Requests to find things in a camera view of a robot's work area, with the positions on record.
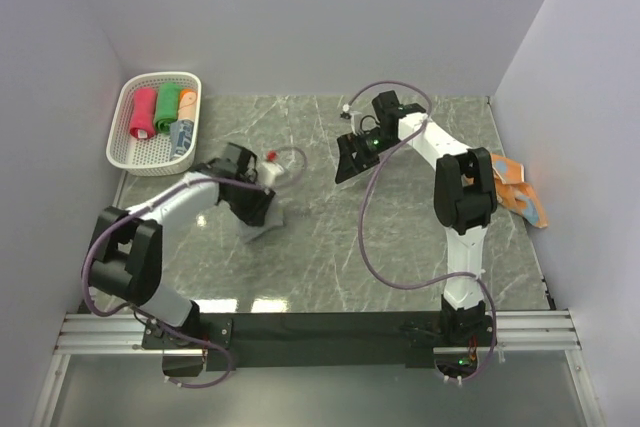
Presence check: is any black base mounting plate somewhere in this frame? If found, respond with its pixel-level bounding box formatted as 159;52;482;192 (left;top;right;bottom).
141;310;496;377

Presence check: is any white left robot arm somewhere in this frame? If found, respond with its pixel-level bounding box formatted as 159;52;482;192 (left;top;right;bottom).
81;143;285;349

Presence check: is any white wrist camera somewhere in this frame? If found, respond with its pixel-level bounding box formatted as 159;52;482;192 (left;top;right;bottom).
340;103;364;135
256;161;286;188

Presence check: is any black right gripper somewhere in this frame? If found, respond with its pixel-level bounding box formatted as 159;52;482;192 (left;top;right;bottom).
335;130;400;185

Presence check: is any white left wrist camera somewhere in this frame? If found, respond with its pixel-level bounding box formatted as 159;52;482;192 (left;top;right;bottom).
256;161;286;188

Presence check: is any orange patterned towel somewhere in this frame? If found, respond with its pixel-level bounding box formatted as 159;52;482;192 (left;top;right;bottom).
491;154;548;228

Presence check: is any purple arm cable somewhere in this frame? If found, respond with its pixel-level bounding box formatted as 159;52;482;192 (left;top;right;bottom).
347;79;499;386
81;145;308;389

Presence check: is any grey yellow frog towel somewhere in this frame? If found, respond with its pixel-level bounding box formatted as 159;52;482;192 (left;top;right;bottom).
238;200;284;243

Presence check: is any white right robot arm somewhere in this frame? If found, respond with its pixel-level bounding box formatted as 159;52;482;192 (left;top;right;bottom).
335;91;497;346

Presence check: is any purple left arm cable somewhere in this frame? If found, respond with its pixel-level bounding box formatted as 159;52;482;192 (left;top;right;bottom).
81;145;308;389

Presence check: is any aluminium rail frame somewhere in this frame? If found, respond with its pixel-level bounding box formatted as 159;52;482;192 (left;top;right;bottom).
29;166;606;427

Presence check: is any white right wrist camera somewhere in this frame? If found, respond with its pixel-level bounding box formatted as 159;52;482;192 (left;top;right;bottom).
340;103;364;135

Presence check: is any white plastic basket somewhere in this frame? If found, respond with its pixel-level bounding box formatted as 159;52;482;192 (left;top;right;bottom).
106;71;202;177

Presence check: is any blue patterned rolled towel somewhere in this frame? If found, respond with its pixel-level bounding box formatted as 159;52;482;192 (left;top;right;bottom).
169;119;194;161

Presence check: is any pink rolled towel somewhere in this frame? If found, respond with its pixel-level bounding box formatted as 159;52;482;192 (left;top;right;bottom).
129;87;157;140

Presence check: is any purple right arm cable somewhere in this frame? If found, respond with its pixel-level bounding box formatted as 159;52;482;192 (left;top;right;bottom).
347;79;499;386

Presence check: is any orange rolled towel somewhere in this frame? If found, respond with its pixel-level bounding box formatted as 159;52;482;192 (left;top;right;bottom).
177;89;198;122

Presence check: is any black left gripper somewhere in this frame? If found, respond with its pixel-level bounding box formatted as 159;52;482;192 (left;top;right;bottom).
225;174;276;226

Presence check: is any green rolled towel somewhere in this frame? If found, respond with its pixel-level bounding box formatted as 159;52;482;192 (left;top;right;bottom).
153;82;182;134

